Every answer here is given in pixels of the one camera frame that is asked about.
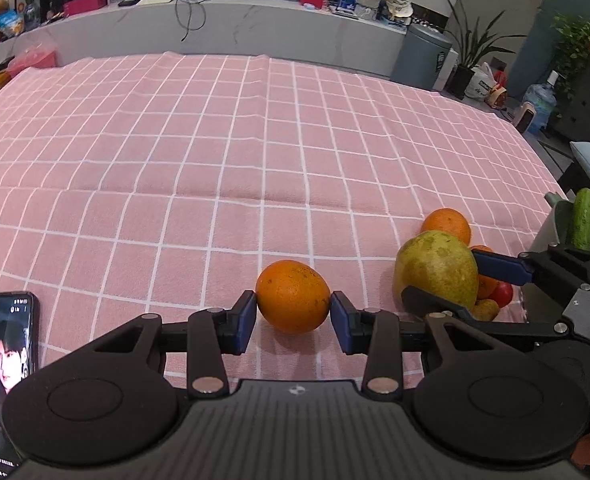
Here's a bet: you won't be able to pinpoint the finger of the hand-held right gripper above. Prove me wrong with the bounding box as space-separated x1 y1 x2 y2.
401 285 573 352
471 249 542 286

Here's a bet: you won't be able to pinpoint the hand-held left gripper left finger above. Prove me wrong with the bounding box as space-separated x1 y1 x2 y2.
91 291 259 397

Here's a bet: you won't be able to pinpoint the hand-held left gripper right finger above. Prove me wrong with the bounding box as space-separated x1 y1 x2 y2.
329 291 499 397

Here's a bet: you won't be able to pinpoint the green yellow pear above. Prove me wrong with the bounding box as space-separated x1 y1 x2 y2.
393 230 480 311

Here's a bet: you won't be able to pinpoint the large orange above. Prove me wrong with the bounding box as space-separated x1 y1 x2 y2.
255 259 331 335

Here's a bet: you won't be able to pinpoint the small orange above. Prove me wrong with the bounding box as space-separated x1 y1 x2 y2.
470 245 500 301

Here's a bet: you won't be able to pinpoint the red tomato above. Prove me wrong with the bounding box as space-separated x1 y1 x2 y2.
490 282 514 308

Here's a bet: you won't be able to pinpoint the small yellow fruit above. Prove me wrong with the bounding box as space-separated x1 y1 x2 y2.
470 298 500 323

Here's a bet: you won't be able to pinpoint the green cucumber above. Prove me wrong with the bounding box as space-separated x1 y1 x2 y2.
568 187 590 251

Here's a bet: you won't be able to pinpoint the pink checkered tablecloth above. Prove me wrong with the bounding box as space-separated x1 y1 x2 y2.
0 51 566 396

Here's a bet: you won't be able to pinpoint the blue water bottle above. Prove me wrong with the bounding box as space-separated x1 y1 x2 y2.
522 70 558 134

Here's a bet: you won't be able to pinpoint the white plastic bag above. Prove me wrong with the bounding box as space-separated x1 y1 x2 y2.
464 62 498 101

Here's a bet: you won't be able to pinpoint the dark storage cabinet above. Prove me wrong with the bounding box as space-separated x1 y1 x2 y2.
555 57 590 143

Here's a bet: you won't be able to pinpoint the grey trash can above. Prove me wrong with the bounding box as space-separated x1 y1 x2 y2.
390 23 454 92

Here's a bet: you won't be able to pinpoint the potted plant with long leaves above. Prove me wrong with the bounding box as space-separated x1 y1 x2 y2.
444 0 527 101

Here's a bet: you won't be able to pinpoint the bushy green plant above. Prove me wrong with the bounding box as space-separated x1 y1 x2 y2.
550 12 590 106

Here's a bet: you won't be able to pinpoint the black smartphone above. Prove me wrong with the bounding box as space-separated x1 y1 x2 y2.
0 291 41 480

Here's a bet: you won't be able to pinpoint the pink plastic container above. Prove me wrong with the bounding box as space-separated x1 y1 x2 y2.
6 42 59 75

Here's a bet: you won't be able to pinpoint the pink box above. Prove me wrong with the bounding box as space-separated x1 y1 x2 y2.
64 0 107 17

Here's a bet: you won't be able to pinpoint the black cables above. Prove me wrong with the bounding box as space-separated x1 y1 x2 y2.
174 0 209 44

